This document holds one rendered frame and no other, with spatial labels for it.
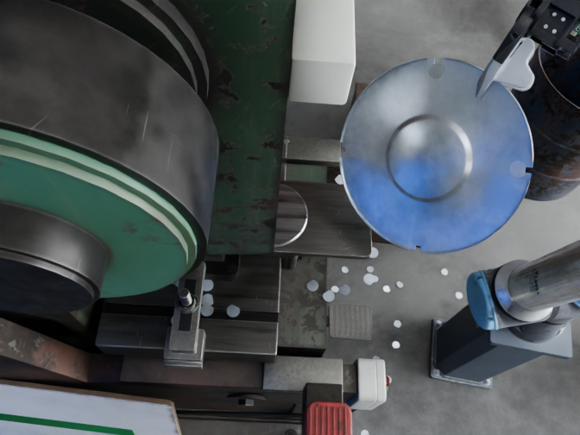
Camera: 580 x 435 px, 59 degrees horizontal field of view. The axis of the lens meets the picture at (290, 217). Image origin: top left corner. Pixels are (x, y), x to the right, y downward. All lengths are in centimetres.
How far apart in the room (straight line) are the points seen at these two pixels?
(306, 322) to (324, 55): 69
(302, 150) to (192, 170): 89
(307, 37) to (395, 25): 209
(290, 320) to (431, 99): 46
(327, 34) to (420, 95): 47
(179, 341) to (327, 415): 25
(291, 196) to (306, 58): 59
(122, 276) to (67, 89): 12
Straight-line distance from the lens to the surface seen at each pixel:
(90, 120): 21
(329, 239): 87
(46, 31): 23
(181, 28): 29
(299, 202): 89
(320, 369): 94
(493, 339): 126
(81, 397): 105
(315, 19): 35
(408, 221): 82
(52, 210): 24
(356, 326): 148
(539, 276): 93
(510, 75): 75
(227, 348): 88
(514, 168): 77
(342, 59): 32
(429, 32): 244
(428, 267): 178
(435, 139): 78
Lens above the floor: 156
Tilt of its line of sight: 63 degrees down
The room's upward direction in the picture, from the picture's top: 8 degrees clockwise
